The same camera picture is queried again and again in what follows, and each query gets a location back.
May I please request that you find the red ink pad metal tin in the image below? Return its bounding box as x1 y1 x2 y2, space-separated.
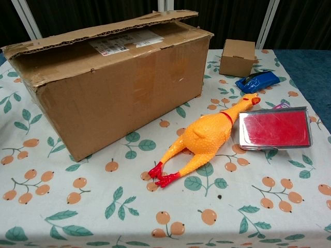
238 105 314 151

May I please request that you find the black pleated partition panel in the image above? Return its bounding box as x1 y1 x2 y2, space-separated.
172 0 271 50
0 0 29 50
263 0 331 51
23 0 161 40

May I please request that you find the small brown cardboard box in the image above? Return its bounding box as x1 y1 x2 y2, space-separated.
219 39 257 78

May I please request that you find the yellow rubber chicken toy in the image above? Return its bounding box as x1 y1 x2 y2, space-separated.
148 92 261 189

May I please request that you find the white fruit print tablecloth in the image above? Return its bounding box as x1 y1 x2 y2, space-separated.
0 49 331 248

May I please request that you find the blue foil snack packet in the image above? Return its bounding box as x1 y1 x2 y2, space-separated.
234 71 281 94

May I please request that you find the white double partition frame post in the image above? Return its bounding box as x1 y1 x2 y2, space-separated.
157 0 174 14

